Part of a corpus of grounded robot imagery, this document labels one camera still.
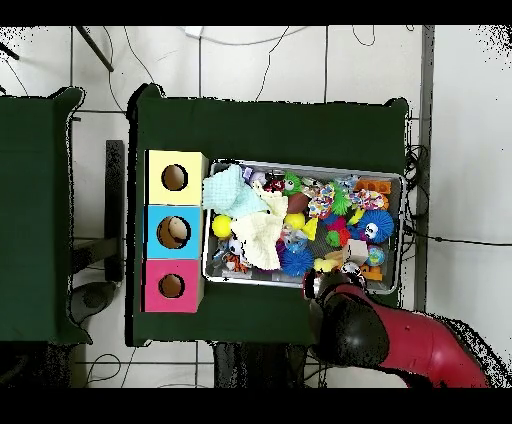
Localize yellow toy animal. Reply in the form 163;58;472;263
312;255;342;274

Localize yellow ball with seam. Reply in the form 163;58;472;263
284;212;307;232

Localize cream waffle cloth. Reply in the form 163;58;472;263
229;181;290;272

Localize green spiky eyeball toy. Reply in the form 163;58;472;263
281;170;304;197

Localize colourful patterned cloth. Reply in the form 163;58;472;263
349;188;388;212
306;182;336;220

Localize wooden block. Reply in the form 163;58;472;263
341;238;370;266

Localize blue spiky ball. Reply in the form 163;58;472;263
279;245;316;278

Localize blue spiky toy with eye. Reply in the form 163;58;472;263
356;208;396;245

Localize silver mesh bin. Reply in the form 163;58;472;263
201;158;406;296

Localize black rod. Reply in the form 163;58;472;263
74;25;115;73

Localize dark green side tablecloth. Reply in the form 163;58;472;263
0;86;93;345

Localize wooden box three holes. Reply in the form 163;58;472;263
140;149;210;314

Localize mint green waffle cloth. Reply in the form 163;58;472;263
201;163;272;220

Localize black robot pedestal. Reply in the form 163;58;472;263
211;341;311;388

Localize plain yellow ball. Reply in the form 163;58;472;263
211;214;234;240

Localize black upright panel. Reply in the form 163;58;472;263
104;139;126;283

